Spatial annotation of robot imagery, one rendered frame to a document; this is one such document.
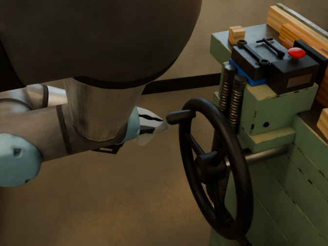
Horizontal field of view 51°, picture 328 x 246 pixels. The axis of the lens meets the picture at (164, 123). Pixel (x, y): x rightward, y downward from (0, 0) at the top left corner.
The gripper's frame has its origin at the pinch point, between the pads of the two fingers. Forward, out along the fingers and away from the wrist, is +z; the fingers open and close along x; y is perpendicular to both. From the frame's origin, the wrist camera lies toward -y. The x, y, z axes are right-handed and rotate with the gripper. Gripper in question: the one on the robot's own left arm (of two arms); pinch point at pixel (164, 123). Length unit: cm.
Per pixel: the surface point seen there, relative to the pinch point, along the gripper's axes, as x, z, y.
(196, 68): -118, 94, 34
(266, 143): 11.5, 15.0, -8.2
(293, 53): 5.9, 11.6, -24.6
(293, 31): -14.7, 31.0, -25.3
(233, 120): 5.1, 10.6, -7.7
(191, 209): -30, 66, 64
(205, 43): -118, 90, 17
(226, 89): 0.5, 8.6, -11.5
